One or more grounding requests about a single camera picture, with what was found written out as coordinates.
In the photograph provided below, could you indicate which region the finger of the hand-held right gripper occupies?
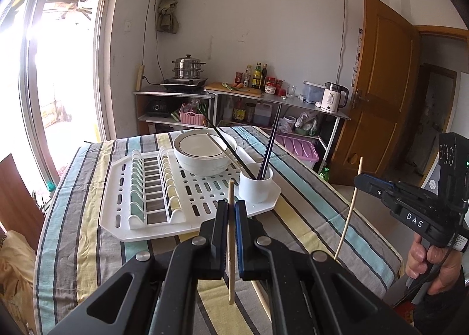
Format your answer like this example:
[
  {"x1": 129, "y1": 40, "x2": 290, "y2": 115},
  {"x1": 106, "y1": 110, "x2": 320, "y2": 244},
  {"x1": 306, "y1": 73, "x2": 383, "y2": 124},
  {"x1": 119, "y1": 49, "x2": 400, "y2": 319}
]
[
  {"x1": 363, "y1": 185, "x2": 396, "y2": 208},
  {"x1": 354, "y1": 173, "x2": 400, "y2": 191}
]

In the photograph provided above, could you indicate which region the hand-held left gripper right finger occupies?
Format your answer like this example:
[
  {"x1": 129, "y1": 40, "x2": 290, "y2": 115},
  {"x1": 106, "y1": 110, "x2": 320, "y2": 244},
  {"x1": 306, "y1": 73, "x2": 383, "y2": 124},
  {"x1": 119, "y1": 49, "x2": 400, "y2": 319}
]
[{"x1": 234, "y1": 199, "x2": 418, "y2": 335}]

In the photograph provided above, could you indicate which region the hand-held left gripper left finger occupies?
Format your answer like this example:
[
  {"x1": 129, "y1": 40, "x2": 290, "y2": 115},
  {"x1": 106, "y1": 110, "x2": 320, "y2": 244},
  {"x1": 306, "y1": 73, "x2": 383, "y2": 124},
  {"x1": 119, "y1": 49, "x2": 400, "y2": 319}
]
[{"x1": 47, "y1": 200, "x2": 230, "y2": 335}]

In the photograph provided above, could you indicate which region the wooden chopstick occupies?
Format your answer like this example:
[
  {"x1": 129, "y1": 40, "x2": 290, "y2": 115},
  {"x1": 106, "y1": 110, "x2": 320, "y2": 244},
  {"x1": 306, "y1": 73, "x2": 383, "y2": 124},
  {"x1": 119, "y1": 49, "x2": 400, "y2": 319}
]
[
  {"x1": 205, "y1": 133, "x2": 244, "y2": 169},
  {"x1": 253, "y1": 278, "x2": 273, "y2": 323},
  {"x1": 227, "y1": 179, "x2": 236, "y2": 305},
  {"x1": 333, "y1": 157, "x2": 364, "y2": 261}
]

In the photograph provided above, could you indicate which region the white cup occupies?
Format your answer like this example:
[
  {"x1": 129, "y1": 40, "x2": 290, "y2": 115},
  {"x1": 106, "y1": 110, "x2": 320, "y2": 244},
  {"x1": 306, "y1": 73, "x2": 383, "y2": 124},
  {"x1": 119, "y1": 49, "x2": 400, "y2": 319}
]
[{"x1": 239, "y1": 163, "x2": 274, "y2": 204}]

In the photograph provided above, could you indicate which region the white ceramic bowl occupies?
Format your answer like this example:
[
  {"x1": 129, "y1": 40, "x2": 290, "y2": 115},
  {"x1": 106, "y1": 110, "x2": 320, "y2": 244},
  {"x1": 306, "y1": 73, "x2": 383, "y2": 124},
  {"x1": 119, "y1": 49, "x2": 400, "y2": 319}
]
[
  {"x1": 178, "y1": 132, "x2": 230, "y2": 159},
  {"x1": 173, "y1": 129, "x2": 238, "y2": 177}
]

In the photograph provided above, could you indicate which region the black chopstick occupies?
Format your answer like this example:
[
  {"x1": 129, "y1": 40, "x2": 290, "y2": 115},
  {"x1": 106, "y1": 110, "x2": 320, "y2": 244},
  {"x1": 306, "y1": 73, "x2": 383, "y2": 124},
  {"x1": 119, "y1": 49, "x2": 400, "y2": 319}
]
[
  {"x1": 261, "y1": 114, "x2": 279, "y2": 180},
  {"x1": 257, "y1": 126, "x2": 275, "y2": 180},
  {"x1": 199, "y1": 114, "x2": 257, "y2": 179}
]

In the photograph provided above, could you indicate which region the person's right hand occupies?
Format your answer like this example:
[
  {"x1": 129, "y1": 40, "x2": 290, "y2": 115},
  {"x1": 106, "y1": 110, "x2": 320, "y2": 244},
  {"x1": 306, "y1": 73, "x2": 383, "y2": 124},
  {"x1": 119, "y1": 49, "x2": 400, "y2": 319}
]
[{"x1": 406, "y1": 233, "x2": 465, "y2": 296}]

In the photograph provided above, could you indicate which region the striped tablecloth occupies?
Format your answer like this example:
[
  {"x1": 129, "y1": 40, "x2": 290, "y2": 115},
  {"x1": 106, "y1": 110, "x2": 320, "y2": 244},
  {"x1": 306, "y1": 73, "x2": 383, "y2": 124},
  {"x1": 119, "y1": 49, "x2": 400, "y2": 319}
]
[{"x1": 33, "y1": 125, "x2": 402, "y2": 335}]

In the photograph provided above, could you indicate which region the white plastic dish rack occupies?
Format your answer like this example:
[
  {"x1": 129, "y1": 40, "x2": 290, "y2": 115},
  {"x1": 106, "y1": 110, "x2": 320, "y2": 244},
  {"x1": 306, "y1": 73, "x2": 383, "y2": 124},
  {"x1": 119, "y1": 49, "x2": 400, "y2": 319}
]
[{"x1": 98, "y1": 148, "x2": 283, "y2": 244}]

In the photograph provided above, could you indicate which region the purple lid storage box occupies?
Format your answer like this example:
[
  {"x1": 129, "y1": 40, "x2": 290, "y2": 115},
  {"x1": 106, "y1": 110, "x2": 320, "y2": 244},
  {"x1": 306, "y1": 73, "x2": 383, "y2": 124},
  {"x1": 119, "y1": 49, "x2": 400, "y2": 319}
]
[{"x1": 275, "y1": 133, "x2": 319, "y2": 170}]

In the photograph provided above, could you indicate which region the wooden door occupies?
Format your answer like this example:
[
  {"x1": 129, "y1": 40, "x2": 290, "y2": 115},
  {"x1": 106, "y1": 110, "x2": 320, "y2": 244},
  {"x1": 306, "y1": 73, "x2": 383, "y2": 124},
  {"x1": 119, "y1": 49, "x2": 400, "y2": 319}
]
[{"x1": 322, "y1": 0, "x2": 422, "y2": 176}]

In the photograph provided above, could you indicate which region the plastic bag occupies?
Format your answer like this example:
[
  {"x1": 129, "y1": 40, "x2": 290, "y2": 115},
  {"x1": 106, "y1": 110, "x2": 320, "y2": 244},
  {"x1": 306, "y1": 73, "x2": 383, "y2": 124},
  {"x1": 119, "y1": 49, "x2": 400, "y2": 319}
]
[{"x1": 296, "y1": 112, "x2": 320, "y2": 136}]

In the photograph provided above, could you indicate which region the white electric kettle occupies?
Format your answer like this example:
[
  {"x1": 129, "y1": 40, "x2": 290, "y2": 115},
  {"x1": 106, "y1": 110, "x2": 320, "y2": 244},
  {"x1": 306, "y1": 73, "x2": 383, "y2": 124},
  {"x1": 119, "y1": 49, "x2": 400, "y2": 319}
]
[{"x1": 320, "y1": 81, "x2": 349, "y2": 113}]

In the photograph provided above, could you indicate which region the clear plastic container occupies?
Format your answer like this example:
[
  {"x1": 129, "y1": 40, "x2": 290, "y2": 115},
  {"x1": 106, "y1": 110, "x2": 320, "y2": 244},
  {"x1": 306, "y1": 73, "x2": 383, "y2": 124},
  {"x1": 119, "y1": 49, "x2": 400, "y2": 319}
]
[{"x1": 303, "y1": 81, "x2": 327, "y2": 104}]

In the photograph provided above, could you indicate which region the long metal shelf unit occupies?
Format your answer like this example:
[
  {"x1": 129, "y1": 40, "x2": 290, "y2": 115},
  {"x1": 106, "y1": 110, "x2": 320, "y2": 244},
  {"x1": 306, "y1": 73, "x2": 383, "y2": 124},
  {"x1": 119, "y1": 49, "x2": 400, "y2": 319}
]
[{"x1": 203, "y1": 87, "x2": 351, "y2": 174}]

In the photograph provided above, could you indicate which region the white plastic jug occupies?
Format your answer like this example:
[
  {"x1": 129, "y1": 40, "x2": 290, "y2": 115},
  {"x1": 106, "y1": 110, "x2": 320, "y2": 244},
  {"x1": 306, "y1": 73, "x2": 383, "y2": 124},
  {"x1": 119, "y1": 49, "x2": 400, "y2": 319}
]
[{"x1": 254, "y1": 101, "x2": 273, "y2": 126}]

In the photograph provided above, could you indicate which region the red sauce bottle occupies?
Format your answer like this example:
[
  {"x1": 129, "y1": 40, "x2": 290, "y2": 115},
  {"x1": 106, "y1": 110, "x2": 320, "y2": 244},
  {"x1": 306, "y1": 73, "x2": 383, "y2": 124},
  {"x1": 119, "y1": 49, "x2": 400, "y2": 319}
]
[{"x1": 232, "y1": 98, "x2": 247, "y2": 122}]

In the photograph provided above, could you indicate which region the pink plastic basket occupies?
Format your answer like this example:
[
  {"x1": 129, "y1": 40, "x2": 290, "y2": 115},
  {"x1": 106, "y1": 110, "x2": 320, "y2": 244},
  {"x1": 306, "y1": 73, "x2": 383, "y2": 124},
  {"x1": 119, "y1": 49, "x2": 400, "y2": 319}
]
[{"x1": 179, "y1": 111, "x2": 208, "y2": 126}]

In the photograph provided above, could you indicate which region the wooden cutting board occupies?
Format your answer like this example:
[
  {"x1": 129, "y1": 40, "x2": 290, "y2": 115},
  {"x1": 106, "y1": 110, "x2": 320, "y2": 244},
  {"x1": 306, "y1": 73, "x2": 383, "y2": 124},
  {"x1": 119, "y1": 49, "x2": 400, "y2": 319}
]
[{"x1": 203, "y1": 82, "x2": 264, "y2": 98}]

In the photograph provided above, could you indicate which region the black kitchen appliance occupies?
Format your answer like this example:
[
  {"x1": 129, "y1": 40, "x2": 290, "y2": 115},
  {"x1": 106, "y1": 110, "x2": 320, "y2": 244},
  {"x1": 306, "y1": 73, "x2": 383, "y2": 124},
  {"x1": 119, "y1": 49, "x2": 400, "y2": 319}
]
[{"x1": 146, "y1": 98, "x2": 172, "y2": 118}]

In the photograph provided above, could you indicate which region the small metal shelf unit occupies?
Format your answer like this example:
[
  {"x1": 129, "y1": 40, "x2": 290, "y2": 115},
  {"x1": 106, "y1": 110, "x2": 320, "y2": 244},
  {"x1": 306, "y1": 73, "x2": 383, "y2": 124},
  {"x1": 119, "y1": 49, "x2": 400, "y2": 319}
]
[{"x1": 133, "y1": 89, "x2": 218, "y2": 136}]

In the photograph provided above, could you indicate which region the black induction cooker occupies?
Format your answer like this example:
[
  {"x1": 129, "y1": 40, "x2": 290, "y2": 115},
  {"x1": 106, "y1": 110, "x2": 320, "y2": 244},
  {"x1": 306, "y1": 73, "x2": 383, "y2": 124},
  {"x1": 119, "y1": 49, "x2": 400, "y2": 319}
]
[{"x1": 160, "y1": 77, "x2": 209, "y2": 91}]

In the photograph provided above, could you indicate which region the steel steamer pot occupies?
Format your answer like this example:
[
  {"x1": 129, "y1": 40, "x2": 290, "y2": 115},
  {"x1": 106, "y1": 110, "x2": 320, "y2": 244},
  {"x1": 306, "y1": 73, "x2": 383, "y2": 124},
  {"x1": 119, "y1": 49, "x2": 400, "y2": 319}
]
[{"x1": 171, "y1": 54, "x2": 206, "y2": 81}]

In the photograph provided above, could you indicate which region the tan cloth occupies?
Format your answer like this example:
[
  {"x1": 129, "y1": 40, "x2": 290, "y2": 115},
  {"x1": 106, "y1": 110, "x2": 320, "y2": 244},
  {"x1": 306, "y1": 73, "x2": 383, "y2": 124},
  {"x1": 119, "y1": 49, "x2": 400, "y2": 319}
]
[{"x1": 0, "y1": 230, "x2": 37, "y2": 335}]

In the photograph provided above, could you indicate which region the brown wooden chair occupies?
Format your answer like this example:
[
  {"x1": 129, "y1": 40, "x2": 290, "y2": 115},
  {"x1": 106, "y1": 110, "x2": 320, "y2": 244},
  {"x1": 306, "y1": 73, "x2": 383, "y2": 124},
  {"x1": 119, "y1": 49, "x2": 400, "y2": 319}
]
[{"x1": 0, "y1": 153, "x2": 45, "y2": 242}]

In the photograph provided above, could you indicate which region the sliding glass door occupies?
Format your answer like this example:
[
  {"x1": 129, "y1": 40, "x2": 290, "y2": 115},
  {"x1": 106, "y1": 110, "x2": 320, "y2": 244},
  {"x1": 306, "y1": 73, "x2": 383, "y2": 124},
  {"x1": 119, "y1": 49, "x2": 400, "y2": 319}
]
[{"x1": 0, "y1": 0, "x2": 121, "y2": 182}]

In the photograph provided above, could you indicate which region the metal door handle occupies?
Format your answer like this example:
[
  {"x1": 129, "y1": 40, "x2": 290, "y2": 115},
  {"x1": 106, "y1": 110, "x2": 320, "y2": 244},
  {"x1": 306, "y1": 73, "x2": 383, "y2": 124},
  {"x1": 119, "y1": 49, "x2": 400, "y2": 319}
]
[{"x1": 350, "y1": 89, "x2": 371, "y2": 110}]

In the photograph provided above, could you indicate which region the wall calendar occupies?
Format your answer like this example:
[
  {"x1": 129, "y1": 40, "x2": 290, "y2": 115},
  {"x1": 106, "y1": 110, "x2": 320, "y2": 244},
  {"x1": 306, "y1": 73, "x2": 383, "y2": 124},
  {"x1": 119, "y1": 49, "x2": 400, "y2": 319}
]
[{"x1": 352, "y1": 28, "x2": 364, "y2": 87}]

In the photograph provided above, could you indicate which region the black power cable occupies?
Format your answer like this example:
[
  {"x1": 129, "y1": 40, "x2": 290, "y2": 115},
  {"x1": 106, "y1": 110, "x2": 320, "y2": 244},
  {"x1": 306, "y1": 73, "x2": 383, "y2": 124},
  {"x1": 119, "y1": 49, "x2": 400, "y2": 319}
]
[{"x1": 141, "y1": 0, "x2": 165, "y2": 85}]

